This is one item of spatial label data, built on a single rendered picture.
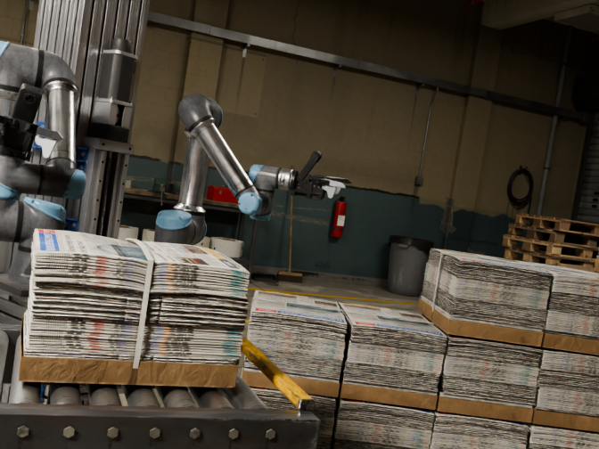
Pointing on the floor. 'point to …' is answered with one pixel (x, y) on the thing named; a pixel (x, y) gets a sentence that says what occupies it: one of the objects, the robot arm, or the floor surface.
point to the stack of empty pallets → (564, 235)
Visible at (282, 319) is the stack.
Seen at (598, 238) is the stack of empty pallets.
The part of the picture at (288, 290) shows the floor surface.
